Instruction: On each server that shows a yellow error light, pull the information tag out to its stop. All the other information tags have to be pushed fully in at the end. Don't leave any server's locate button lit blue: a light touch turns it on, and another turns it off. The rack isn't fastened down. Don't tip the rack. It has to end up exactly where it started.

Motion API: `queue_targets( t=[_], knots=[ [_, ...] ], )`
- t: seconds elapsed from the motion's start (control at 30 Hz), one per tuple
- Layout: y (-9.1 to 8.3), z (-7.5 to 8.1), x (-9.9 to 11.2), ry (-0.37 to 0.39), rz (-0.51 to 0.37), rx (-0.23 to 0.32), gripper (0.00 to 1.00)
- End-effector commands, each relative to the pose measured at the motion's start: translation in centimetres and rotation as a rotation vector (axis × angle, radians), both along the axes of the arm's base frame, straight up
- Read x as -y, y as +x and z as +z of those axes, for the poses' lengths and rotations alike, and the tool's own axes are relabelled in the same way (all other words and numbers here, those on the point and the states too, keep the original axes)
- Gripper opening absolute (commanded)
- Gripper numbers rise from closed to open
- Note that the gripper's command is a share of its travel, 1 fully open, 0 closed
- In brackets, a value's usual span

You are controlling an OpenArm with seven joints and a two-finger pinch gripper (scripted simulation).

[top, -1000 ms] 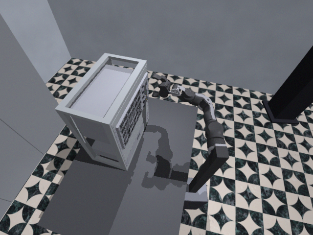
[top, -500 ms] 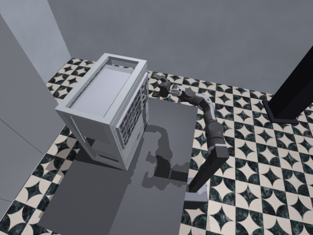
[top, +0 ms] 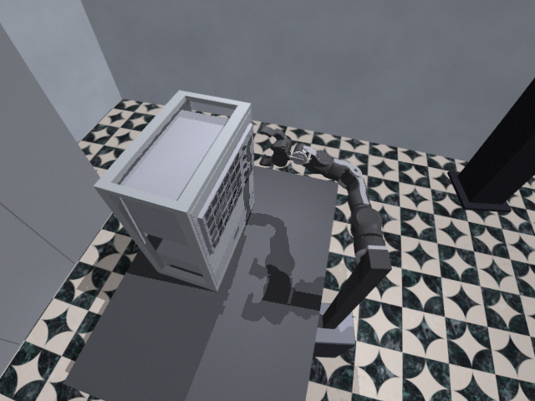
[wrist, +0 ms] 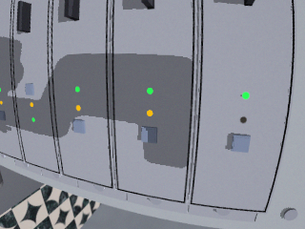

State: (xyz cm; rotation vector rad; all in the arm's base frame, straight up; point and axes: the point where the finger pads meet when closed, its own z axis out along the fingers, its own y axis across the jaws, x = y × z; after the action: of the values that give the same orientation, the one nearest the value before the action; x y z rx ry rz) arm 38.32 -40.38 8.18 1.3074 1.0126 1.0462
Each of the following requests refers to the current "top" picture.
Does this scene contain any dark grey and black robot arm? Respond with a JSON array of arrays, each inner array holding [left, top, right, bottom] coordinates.
[[292, 144, 387, 265]]

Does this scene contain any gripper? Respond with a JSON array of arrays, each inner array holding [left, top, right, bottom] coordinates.
[[259, 123, 304, 167]]

